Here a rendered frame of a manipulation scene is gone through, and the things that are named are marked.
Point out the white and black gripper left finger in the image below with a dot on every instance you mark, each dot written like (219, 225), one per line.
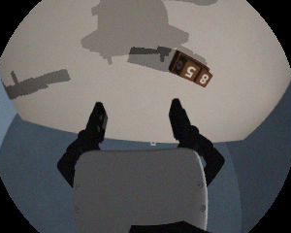
(87, 140)

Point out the brown wooden tray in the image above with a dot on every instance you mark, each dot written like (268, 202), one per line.
(176, 58)

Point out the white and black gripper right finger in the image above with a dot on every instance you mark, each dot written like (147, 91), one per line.
(189, 137)

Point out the brown number cube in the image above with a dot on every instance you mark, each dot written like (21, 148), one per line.
(187, 69)
(203, 77)

